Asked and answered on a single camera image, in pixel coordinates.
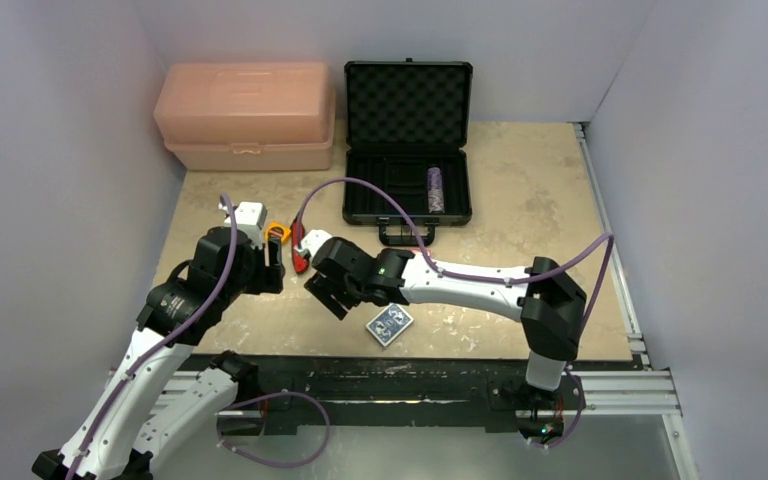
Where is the purple poker chip stack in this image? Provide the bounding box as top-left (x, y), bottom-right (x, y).
top-left (427, 167), bottom-right (445, 214)

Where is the black poker set case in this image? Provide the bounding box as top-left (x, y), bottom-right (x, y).
top-left (342, 59), bottom-right (473, 248)

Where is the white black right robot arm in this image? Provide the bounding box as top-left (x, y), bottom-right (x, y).
top-left (297, 230), bottom-right (587, 407)

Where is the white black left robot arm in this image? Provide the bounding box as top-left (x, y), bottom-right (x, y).
top-left (31, 225), bottom-right (284, 479)

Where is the yellow tape measure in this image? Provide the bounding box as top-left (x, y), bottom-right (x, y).
top-left (264, 222), bottom-right (292, 245)

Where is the red folding utility knife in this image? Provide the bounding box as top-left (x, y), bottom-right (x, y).
top-left (290, 215), bottom-right (309, 275)

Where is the blue playing card deck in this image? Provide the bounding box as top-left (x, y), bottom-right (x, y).
top-left (365, 304), bottom-right (414, 348)

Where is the pink translucent plastic toolbox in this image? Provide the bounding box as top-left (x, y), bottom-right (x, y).
top-left (153, 62), bottom-right (336, 172)

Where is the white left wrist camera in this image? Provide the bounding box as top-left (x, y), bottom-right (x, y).
top-left (218, 202), bottom-right (268, 250)

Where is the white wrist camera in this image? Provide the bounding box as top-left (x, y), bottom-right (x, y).
top-left (294, 229), bottom-right (332, 260)
top-left (218, 202), bottom-right (268, 250)

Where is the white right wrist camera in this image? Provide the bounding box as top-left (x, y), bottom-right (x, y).
top-left (294, 229), bottom-right (332, 260)

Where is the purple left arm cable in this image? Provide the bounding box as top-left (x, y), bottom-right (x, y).
top-left (62, 193), bottom-right (332, 480)

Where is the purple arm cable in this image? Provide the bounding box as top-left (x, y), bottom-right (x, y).
top-left (295, 177), bottom-right (616, 452)
top-left (62, 193), bottom-right (332, 480)

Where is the black aluminium base frame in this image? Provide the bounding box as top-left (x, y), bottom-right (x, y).
top-left (145, 354), bottom-right (680, 444)

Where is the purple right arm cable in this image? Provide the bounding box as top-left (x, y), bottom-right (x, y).
top-left (295, 177), bottom-right (616, 452)

